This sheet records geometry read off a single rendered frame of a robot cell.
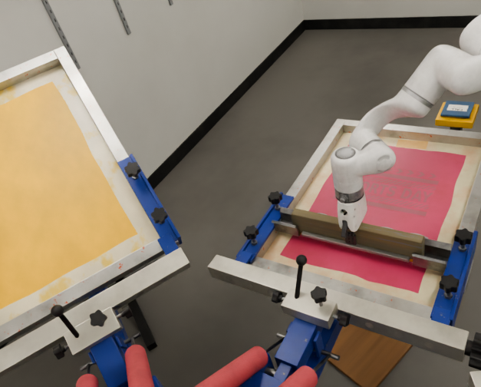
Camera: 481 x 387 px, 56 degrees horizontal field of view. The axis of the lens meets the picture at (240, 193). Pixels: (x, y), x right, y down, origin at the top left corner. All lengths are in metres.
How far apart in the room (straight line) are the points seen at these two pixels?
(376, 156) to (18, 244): 1.00
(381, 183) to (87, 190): 0.95
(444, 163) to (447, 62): 0.62
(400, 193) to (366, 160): 0.43
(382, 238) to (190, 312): 1.54
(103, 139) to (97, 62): 1.64
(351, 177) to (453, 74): 0.32
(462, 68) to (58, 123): 1.15
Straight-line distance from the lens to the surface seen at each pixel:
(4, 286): 1.42
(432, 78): 1.15
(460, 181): 1.62
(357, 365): 2.26
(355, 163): 1.15
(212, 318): 2.55
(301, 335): 1.14
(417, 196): 1.56
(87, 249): 1.37
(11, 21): 2.80
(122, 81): 3.25
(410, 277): 1.34
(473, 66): 1.11
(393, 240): 1.30
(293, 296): 1.16
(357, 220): 1.26
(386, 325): 1.15
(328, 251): 1.41
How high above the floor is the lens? 2.00
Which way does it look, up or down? 39 degrees down
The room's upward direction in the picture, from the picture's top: 18 degrees counter-clockwise
